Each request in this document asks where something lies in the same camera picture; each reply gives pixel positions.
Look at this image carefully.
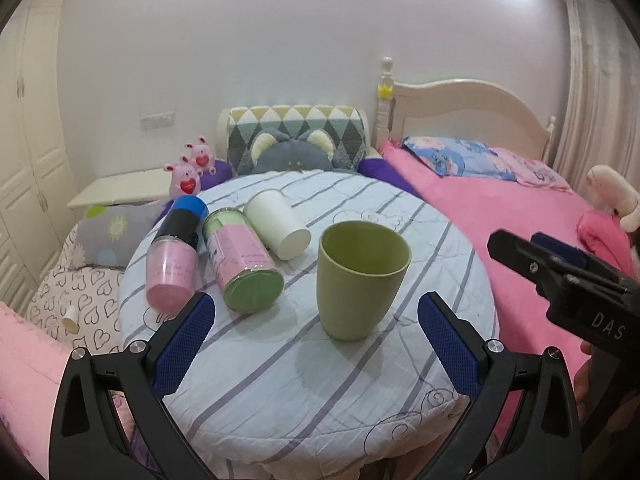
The white bedside table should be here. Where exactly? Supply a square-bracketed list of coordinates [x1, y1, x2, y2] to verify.
[66, 167, 176, 211]

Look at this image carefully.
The white and pink plush doll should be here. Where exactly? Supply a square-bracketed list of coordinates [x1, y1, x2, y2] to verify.
[576, 164, 640, 273]

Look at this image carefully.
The blue and pink pillow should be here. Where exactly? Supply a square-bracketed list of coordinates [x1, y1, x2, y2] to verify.
[402, 136, 574, 194]

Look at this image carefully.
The pink blanket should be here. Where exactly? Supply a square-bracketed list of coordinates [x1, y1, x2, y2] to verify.
[0, 300, 143, 480]

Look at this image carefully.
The pink bottle with blue cap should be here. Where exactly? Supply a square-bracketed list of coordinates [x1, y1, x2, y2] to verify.
[145, 196, 209, 311]

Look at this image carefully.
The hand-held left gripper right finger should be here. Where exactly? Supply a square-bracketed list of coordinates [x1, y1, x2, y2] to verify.
[417, 291, 584, 480]

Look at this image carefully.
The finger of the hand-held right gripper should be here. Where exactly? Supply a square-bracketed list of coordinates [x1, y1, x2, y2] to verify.
[531, 232, 637, 285]
[487, 229, 627, 302]

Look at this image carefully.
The cream curtain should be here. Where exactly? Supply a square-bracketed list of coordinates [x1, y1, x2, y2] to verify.
[551, 0, 640, 188]

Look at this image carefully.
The purple cushion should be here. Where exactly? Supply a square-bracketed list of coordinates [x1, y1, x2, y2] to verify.
[199, 157, 236, 192]
[357, 156, 427, 197]

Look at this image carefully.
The pink canister with green lid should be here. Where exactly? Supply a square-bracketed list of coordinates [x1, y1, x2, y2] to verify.
[202, 207, 285, 315]

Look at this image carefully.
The round table striped cloth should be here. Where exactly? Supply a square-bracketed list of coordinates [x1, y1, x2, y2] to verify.
[117, 170, 501, 480]

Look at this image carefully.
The grey bear cushion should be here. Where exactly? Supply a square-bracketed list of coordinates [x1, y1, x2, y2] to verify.
[248, 128, 335, 173]

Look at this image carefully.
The person's right hand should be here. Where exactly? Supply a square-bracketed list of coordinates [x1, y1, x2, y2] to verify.
[572, 341, 595, 414]

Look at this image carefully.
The cream wardrobe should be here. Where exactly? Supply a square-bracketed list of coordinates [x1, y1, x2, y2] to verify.
[0, 0, 77, 321]

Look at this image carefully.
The pink bed sheet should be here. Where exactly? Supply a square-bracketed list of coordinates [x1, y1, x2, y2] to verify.
[379, 140, 640, 461]

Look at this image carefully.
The diamond-pattern pillow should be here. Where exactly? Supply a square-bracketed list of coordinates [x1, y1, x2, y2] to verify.
[227, 105, 369, 177]

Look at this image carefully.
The grey cushion with sun print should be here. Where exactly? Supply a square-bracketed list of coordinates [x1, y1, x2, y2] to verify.
[76, 200, 166, 270]

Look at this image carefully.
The green cup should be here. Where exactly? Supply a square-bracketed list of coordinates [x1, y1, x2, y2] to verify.
[316, 220, 412, 342]

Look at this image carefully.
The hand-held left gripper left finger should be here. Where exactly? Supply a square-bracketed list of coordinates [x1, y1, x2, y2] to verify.
[48, 291, 216, 480]

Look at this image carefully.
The pink plush toy with heart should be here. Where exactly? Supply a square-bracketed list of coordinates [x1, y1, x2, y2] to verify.
[186, 136, 215, 175]
[164, 156, 202, 200]

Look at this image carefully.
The heart print quilt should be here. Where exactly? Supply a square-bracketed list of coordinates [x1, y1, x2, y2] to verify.
[25, 220, 132, 361]

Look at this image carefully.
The cream bed headboard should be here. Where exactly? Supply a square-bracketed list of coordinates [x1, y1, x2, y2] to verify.
[375, 57, 557, 163]

